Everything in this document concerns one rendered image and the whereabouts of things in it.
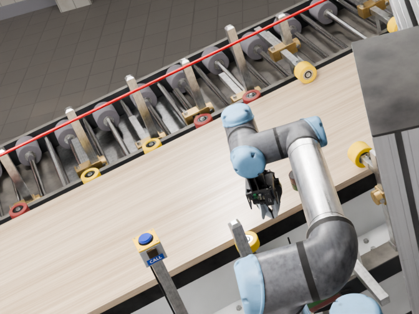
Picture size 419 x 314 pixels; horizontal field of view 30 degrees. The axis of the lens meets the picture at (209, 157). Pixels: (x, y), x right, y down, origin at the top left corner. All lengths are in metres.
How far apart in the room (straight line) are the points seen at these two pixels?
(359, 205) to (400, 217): 1.71
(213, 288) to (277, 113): 0.80
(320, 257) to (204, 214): 1.39
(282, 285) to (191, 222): 1.37
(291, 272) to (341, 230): 0.13
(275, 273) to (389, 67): 0.47
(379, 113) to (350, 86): 2.12
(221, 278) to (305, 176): 1.19
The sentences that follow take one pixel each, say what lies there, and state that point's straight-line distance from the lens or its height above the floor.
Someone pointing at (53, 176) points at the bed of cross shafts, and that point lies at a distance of 3.70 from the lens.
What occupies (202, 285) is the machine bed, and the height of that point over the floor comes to 0.76.
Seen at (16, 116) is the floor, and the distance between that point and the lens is 5.91.
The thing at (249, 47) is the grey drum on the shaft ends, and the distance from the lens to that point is 3.81.
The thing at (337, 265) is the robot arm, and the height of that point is 1.62.
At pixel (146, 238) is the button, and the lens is 2.28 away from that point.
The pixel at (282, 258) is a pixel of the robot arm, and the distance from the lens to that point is 1.45.
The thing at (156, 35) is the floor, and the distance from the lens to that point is 6.17.
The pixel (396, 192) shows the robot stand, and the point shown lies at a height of 1.92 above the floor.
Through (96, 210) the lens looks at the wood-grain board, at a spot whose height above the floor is 0.90.
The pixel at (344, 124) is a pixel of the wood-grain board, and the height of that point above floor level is 0.90.
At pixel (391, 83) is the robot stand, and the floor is 2.03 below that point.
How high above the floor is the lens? 2.66
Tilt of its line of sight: 35 degrees down
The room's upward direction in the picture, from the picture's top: 21 degrees counter-clockwise
